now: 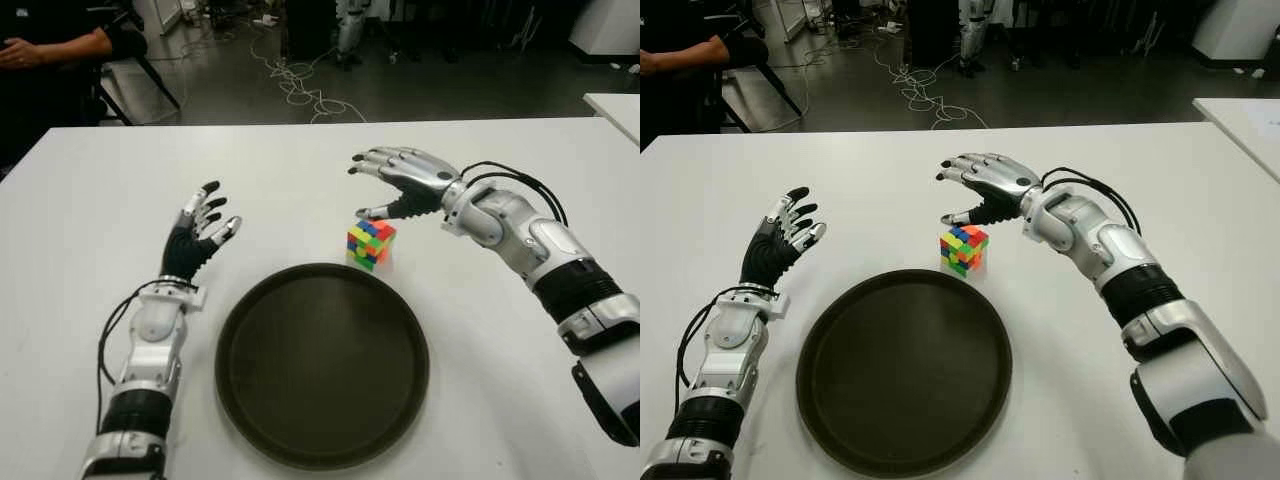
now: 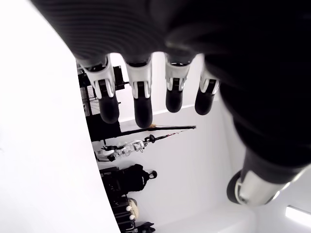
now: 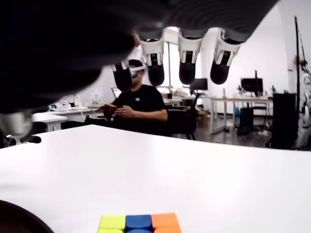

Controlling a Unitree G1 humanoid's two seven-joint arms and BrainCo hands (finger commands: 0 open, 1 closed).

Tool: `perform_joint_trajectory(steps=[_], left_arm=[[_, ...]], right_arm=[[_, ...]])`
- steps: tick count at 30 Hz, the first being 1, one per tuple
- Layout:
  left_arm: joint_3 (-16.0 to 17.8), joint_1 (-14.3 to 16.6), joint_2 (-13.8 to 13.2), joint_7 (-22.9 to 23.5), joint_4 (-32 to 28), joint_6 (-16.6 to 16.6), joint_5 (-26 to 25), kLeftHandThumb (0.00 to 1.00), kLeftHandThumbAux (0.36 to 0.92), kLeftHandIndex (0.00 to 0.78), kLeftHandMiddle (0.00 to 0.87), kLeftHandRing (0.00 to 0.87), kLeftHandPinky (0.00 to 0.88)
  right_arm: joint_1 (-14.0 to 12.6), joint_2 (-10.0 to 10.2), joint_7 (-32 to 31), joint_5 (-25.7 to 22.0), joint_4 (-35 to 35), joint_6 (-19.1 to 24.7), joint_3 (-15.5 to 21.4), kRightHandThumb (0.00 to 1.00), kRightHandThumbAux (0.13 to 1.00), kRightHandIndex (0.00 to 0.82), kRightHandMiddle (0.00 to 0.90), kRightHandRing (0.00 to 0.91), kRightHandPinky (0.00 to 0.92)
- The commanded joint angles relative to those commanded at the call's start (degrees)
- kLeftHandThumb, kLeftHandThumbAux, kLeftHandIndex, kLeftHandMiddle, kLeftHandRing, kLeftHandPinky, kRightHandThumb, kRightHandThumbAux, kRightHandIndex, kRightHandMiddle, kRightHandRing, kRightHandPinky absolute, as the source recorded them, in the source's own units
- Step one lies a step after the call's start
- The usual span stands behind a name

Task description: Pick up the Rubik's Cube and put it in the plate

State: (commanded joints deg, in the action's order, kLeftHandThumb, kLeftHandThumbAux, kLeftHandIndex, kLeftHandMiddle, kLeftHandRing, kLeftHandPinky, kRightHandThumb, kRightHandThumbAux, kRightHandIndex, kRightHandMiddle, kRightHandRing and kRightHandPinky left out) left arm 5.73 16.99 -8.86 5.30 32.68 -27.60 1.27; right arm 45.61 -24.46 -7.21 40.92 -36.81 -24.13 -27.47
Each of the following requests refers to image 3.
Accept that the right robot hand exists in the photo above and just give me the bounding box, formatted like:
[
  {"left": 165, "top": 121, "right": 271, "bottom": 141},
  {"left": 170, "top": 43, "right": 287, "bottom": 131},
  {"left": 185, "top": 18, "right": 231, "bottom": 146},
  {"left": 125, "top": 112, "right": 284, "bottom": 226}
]
[{"left": 0, "top": 0, "right": 280, "bottom": 136}]

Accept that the multicolour Rubik's cube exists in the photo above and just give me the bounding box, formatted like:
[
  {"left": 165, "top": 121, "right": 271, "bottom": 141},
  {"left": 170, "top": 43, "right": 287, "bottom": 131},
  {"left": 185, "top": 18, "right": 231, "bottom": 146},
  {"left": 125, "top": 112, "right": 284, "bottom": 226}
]
[{"left": 97, "top": 213, "right": 182, "bottom": 233}]

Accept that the dark brown round plate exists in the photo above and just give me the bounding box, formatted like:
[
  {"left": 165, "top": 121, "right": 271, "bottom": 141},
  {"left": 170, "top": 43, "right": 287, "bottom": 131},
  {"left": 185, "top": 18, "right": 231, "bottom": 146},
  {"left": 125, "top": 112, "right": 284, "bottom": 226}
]
[{"left": 0, "top": 200, "right": 54, "bottom": 233}]

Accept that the white office desk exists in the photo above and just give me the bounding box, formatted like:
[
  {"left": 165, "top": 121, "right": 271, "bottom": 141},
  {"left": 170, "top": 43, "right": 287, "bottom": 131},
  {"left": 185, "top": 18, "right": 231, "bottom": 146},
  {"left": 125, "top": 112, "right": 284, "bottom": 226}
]
[{"left": 31, "top": 105, "right": 104, "bottom": 132}]

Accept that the white VR headset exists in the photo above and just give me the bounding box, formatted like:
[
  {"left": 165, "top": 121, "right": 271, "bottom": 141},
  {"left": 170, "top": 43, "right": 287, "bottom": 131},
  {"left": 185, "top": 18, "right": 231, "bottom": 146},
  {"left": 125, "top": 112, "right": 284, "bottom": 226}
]
[{"left": 128, "top": 59, "right": 148, "bottom": 79}]

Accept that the seated person in black shirt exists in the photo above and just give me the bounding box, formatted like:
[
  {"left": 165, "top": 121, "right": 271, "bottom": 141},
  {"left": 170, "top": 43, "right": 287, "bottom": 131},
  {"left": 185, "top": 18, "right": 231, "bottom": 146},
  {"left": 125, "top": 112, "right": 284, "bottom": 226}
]
[{"left": 85, "top": 59, "right": 169, "bottom": 136}]

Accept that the black chair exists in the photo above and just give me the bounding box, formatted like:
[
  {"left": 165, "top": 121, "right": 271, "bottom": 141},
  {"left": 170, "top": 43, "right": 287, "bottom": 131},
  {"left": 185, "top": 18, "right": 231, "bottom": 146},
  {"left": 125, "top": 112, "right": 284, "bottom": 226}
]
[{"left": 167, "top": 108, "right": 198, "bottom": 141}]

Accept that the black computer monitor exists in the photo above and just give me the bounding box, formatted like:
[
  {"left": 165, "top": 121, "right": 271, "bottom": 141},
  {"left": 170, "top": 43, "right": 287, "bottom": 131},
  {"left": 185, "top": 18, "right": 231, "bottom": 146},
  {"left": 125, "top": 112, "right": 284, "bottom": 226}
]
[
  {"left": 190, "top": 78, "right": 208, "bottom": 91},
  {"left": 240, "top": 77, "right": 263, "bottom": 93}
]

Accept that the wooden top office desk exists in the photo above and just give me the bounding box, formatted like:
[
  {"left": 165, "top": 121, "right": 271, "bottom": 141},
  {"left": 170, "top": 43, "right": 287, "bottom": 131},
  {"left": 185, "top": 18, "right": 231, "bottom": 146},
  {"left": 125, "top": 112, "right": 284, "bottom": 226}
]
[{"left": 209, "top": 96, "right": 274, "bottom": 134}]

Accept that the black cabinet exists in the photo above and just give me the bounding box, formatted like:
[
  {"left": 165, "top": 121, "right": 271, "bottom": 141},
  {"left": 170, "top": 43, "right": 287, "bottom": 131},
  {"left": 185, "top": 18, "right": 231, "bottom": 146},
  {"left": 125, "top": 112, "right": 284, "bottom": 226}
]
[{"left": 270, "top": 93, "right": 299, "bottom": 149}]

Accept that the black gantry pole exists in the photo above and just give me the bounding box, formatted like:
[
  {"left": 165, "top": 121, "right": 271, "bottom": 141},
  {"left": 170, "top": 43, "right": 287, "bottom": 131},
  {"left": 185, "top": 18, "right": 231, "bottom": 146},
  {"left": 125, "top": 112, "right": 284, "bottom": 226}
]
[{"left": 293, "top": 16, "right": 304, "bottom": 98}]

